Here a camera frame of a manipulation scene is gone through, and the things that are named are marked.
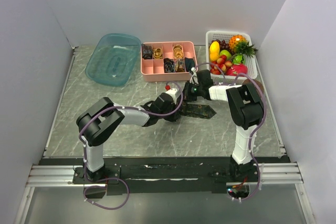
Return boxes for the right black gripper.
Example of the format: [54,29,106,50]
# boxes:
[177,80,203,102]

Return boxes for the dark patterned necktie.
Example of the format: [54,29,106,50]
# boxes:
[180,102,217,119]

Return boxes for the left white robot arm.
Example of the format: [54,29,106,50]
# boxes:
[76,91,183,183]

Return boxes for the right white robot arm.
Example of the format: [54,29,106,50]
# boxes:
[181,70,266,182]

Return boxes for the black rolled tie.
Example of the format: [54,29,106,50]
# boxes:
[184,58,197,72]

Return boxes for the orange blue rolled tie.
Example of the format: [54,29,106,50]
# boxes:
[174,58,185,72]

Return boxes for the dark purple rolled tie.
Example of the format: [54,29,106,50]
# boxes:
[163,58,175,73]

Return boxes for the red cherry bunch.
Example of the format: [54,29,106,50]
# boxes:
[210,55,233,75]

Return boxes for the yellow patterned rolled tie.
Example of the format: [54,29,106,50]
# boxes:
[173,44,184,59]

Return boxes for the pink compartment organizer box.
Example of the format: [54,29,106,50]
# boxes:
[141,41,197,82]

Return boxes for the pink dragon fruit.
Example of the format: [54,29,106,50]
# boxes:
[225,63,248,76]

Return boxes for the gold rolled tie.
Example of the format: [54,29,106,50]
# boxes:
[153,48,163,59]

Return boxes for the yellow mango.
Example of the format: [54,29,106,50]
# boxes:
[209,41,220,61]

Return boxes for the green apple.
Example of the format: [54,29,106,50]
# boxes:
[219,50,232,60]

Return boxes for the dark purple grapes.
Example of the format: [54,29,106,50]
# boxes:
[209,39,231,51]

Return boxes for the brown lidded white jar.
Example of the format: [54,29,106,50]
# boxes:
[243,79,265,94]

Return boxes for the green leafy vegetable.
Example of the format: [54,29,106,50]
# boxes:
[232,54,245,65]

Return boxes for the dark brown rolled tie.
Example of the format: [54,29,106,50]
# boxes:
[141,44,153,60]

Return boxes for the orange pineapple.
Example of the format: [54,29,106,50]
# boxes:
[229,35,257,57]

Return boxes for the teal transparent plastic bin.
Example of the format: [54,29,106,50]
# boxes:
[85,33,141,87]

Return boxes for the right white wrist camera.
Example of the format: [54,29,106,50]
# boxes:
[190,67,199,85]

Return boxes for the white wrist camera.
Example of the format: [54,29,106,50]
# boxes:
[190,67,199,85]
[165,84,181,104]

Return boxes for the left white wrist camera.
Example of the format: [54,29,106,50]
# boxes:
[165,84,181,104]

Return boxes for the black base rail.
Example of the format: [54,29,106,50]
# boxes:
[38,155,290,196]

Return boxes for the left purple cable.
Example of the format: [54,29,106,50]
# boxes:
[78,81,184,175]

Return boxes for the purple cable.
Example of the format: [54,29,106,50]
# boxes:
[189,62,268,204]
[78,81,184,175]

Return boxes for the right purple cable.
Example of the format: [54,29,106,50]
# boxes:
[189,62,268,204]

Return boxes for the aluminium frame rail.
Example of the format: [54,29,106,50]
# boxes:
[26,163,303,187]

